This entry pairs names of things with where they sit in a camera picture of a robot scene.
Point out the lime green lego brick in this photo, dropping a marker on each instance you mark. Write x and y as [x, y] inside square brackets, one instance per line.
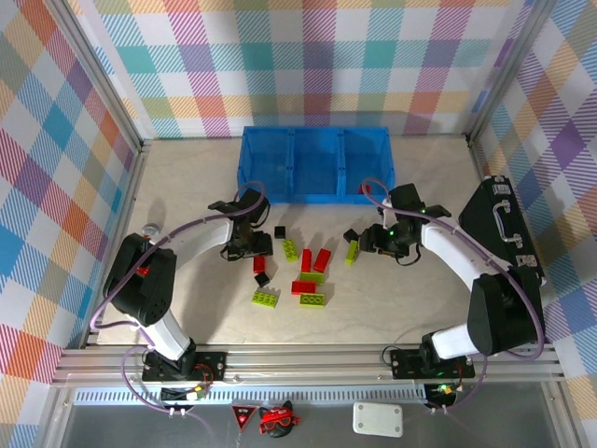
[289, 250]
[352, 253]
[312, 300]
[311, 278]
[266, 299]

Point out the small black lego brick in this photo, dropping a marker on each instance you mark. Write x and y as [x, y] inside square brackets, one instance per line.
[262, 279]
[280, 232]

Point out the blue plastic bin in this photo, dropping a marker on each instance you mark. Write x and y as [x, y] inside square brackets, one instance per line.
[368, 154]
[317, 158]
[266, 158]

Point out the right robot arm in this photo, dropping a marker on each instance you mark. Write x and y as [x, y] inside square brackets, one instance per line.
[494, 303]

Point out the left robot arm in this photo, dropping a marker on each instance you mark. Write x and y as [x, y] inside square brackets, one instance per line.
[140, 280]

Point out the red black triangle sticker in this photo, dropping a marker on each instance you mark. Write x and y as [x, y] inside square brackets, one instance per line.
[241, 415]

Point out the red black cat figure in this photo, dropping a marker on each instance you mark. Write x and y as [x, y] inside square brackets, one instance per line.
[278, 420]

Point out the white tag plate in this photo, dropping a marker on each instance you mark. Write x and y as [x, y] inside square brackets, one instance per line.
[378, 419]

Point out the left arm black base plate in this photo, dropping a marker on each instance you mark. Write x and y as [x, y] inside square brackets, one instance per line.
[212, 361]

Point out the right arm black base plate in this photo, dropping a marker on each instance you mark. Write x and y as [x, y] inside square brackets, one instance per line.
[403, 364]

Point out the long aluminium frame rail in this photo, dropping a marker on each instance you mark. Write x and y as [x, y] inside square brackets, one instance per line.
[303, 361]

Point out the aluminium corner post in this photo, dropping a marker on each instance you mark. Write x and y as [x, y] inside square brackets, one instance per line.
[508, 70]
[102, 70]

